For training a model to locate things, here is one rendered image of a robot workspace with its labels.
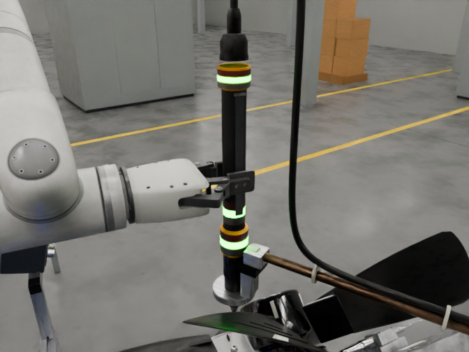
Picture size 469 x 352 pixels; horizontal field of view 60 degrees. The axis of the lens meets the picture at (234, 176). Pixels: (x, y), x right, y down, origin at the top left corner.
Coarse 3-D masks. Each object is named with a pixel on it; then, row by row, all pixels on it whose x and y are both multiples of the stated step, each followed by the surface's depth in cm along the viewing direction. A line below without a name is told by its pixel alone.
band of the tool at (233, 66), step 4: (220, 64) 52; (224, 64) 53; (228, 64) 54; (232, 64) 54; (236, 64) 54; (240, 64) 54; (244, 64) 53; (248, 64) 52; (220, 68) 51; (224, 68) 50; (228, 68) 50; (232, 68) 50; (236, 68) 50; (240, 68) 50; (244, 68) 50; (248, 68) 51; (224, 76) 51; (228, 76) 50; (240, 76) 50; (244, 76) 51; (220, 88) 52
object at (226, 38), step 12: (228, 12) 49; (228, 24) 49; (240, 24) 49; (228, 36) 49; (240, 36) 49; (228, 48) 49; (240, 48) 49; (228, 60) 50; (240, 60) 50; (228, 264) 63; (228, 276) 64; (228, 288) 65
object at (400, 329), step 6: (408, 324) 95; (396, 330) 91; (402, 330) 92; (372, 336) 87; (360, 342) 85; (366, 342) 85; (372, 342) 85; (348, 348) 82; (354, 348) 83; (360, 348) 83; (366, 348) 84
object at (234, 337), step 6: (216, 336) 75; (222, 336) 76; (234, 336) 76; (240, 336) 76; (216, 342) 74; (222, 342) 74; (228, 342) 74; (234, 342) 74; (240, 342) 74; (246, 342) 74; (216, 348) 73; (222, 348) 73; (228, 348) 73; (240, 348) 73; (246, 348) 73; (252, 348) 73
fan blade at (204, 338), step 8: (192, 336) 76; (200, 336) 75; (208, 336) 75; (152, 344) 75; (160, 344) 75; (168, 344) 74; (176, 344) 74; (184, 344) 74; (192, 344) 73; (200, 344) 73; (208, 344) 73
